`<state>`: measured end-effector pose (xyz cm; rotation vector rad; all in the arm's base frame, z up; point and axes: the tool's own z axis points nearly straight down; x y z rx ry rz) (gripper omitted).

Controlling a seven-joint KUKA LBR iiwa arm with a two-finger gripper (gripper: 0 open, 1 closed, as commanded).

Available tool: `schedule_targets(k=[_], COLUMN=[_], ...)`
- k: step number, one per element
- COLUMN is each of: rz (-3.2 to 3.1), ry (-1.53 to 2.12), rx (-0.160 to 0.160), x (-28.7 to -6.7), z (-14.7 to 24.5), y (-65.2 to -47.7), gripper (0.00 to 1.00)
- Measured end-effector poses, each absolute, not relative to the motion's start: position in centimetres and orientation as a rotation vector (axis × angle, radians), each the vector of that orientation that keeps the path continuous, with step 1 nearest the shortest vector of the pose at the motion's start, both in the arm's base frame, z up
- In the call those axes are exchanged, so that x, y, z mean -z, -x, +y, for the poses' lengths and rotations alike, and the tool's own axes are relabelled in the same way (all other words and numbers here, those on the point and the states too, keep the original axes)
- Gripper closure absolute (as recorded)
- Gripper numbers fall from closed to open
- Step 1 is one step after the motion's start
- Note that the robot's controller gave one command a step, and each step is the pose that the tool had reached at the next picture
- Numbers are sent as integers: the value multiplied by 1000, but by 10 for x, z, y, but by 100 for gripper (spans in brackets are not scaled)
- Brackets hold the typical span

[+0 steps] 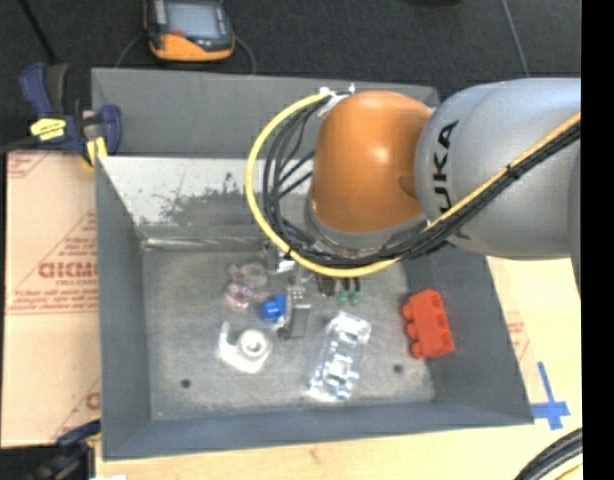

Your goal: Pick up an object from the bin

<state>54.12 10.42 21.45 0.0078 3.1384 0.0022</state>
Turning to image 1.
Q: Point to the red toy building brick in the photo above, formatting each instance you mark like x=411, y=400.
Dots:
x=429, y=324

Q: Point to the brown cardboard board red print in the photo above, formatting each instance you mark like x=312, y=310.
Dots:
x=47, y=288

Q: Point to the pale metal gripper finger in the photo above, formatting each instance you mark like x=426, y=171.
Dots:
x=288, y=313
x=300, y=320

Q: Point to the clear plastic packet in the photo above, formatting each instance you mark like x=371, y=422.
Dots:
x=339, y=358

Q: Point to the grey metal bin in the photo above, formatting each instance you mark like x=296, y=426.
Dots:
x=187, y=348

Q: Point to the white plastic tape dispenser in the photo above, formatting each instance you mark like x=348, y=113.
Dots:
x=244, y=350

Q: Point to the small blue block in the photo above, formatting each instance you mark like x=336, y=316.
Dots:
x=272, y=309

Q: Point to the pink translucent sunglasses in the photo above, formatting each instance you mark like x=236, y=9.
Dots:
x=243, y=288

